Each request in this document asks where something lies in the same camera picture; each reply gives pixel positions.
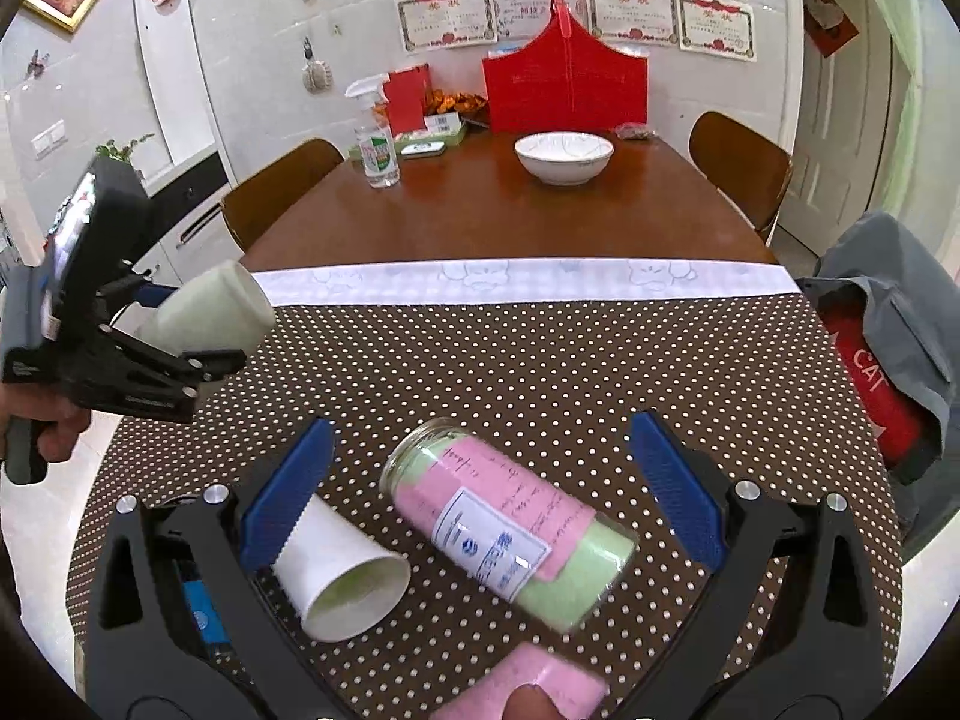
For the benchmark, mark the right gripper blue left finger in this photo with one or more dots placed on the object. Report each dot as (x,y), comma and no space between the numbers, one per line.
(277,490)

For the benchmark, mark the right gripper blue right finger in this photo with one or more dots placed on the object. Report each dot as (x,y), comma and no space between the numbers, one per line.
(689,488)

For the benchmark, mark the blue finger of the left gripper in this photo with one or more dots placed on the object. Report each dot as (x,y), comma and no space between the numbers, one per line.
(151,295)

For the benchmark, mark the beige green paper cup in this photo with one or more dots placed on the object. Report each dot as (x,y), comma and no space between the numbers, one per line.
(222,309)

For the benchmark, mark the white paper cup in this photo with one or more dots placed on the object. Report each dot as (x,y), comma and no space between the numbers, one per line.
(340,582)

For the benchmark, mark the pink paper cup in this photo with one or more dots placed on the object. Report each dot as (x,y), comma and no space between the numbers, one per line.
(574,691)

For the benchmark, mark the left hand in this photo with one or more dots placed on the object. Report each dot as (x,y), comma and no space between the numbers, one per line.
(65,422)

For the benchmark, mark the right hand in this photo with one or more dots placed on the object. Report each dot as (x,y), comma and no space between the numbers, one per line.
(531,703)

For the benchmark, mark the white black sideboard cabinet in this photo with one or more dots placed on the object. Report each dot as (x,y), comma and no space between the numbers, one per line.
(186,233)

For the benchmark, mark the blue black can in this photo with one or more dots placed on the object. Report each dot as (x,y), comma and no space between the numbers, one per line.
(206,617)

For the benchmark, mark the left brown wooden chair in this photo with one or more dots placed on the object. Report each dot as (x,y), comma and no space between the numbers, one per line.
(260,201)

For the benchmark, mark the brown wooden chair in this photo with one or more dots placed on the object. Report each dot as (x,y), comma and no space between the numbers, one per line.
(752,171)
(260,201)

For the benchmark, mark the small potted plant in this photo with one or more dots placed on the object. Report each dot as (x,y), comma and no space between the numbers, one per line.
(122,151)

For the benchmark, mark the brown polka dot tablecloth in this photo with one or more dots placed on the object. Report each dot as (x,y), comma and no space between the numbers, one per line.
(756,383)

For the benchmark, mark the pink green labelled jar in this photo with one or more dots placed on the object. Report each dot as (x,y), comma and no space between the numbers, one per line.
(524,539)

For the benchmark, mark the red cat garment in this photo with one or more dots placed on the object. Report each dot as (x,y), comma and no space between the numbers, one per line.
(897,423)

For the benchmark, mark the white table runner cloth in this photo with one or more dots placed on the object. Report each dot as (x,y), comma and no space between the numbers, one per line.
(522,281)

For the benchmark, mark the clear spray bottle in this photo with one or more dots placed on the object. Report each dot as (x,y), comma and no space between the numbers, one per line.
(376,146)

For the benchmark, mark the small red box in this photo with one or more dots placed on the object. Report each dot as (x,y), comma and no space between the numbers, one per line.
(408,92)

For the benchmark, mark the green tray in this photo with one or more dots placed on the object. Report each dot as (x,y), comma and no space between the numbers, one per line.
(450,139)

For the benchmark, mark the orange snacks pile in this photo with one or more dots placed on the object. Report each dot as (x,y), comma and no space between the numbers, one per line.
(468,106)

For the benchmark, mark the right brown wooden chair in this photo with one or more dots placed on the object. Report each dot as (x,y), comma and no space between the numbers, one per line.
(752,171)

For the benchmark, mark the white ceramic bowl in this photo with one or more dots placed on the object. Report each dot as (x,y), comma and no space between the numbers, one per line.
(564,158)

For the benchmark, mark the red gift bag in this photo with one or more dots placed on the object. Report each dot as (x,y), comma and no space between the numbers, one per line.
(565,80)

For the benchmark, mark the red diamond door decoration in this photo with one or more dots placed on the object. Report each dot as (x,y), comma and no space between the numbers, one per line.
(829,28)

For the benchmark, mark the green door curtain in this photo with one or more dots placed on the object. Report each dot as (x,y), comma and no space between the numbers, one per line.
(904,22)

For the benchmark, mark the double wall switch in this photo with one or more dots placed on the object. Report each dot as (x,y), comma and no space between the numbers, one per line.
(48,140)

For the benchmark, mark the butterfly wall decoration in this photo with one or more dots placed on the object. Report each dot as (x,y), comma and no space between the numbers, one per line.
(37,65)

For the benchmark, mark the hanging brush on wall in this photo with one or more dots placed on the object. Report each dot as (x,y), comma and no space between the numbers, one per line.
(316,75)

